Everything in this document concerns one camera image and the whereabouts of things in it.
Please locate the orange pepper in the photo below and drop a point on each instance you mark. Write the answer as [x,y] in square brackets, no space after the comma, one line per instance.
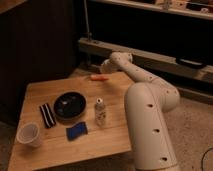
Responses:
[98,78]

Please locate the black handle on shelf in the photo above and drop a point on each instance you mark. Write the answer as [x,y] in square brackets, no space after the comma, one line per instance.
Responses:
[190,64]

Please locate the vertical metal pole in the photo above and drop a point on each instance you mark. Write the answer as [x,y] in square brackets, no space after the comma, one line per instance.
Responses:
[88,33]

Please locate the black ceramic cup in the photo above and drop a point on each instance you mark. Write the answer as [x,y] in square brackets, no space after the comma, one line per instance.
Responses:
[69,105]

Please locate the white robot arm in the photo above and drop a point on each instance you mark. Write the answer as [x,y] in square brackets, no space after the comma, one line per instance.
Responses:
[145,102]

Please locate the clear spice shaker bottle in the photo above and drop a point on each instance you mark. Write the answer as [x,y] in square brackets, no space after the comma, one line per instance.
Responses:
[100,112]

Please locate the grey metal shelf beam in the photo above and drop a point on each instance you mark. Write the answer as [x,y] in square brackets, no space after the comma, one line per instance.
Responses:
[147,59]

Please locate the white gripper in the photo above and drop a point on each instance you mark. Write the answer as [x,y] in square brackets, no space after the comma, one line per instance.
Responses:
[108,67]

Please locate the blue sponge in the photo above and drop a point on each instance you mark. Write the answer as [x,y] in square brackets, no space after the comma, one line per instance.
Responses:
[76,131]

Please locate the white plastic cup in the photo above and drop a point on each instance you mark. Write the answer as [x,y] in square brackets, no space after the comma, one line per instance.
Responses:
[29,134]

